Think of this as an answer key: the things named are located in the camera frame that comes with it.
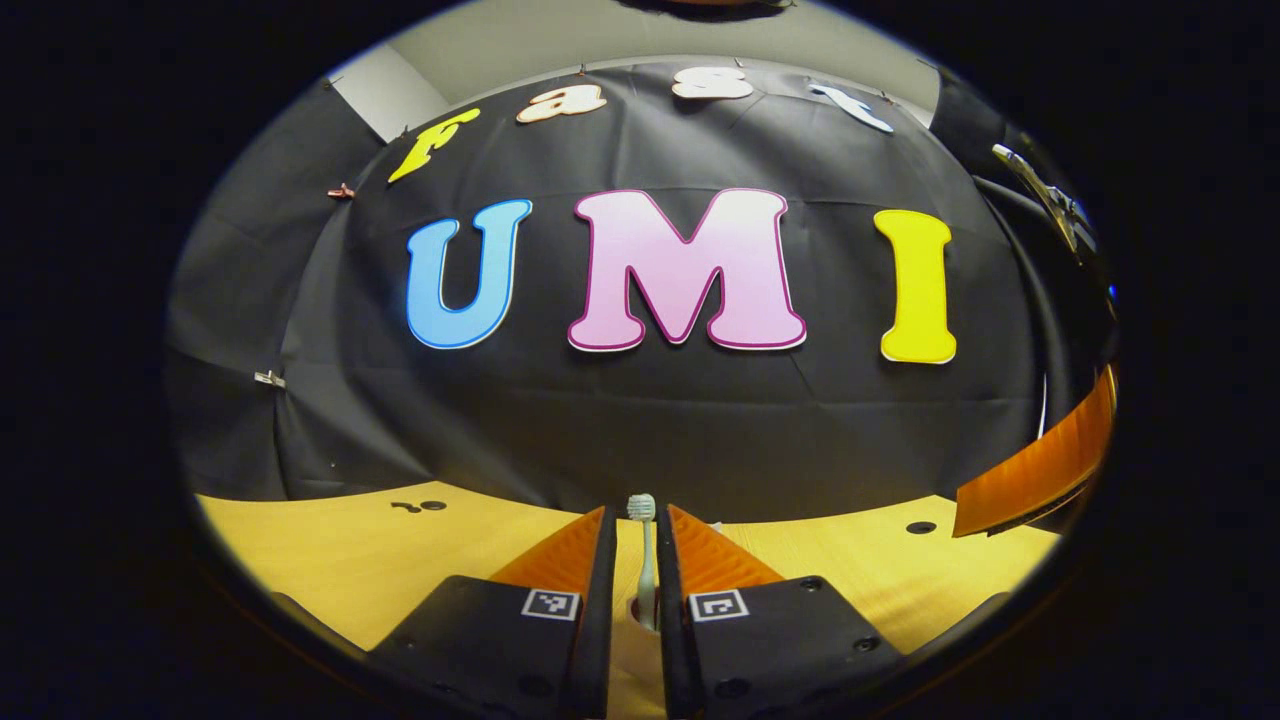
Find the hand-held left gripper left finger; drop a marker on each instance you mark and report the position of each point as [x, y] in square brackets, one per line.
[603, 600]

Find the black backdrop cloth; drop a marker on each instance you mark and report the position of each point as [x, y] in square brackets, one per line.
[700, 420]

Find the silver cloth clip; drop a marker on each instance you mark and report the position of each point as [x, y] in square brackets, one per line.
[268, 378]

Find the wooden desktop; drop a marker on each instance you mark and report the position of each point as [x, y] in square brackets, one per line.
[330, 550]

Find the copper cloth clip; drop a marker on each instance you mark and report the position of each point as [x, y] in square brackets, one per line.
[340, 191]

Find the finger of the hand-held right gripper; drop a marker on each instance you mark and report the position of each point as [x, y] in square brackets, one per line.
[1050, 480]

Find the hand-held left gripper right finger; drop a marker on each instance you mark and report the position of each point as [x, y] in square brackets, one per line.
[668, 600]

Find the light blue toothbrush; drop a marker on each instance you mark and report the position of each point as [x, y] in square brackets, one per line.
[647, 560]

